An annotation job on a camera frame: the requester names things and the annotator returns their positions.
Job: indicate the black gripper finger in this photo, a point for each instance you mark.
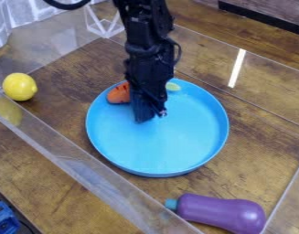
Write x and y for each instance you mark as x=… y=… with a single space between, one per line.
x=148 y=104

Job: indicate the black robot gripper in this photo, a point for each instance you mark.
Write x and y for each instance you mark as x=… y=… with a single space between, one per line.
x=152 y=49

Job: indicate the orange toy carrot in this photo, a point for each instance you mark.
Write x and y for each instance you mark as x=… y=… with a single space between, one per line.
x=120 y=93

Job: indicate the blue round plate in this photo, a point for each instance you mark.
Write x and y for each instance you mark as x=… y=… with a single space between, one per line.
x=168 y=146

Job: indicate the dark baseboard strip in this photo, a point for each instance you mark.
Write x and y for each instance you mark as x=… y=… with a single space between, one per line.
x=271 y=20

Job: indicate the yellow toy lemon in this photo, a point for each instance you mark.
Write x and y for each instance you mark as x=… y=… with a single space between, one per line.
x=19 y=86

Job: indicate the white patterned curtain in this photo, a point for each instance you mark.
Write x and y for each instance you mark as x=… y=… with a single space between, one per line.
x=23 y=12

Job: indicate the purple toy eggplant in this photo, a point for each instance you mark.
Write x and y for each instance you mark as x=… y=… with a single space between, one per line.
x=239 y=215

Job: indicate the blue device corner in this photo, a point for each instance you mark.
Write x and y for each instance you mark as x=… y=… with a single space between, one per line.
x=10 y=223

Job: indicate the clear acrylic enclosure wall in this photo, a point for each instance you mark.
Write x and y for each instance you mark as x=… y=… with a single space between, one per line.
x=66 y=187

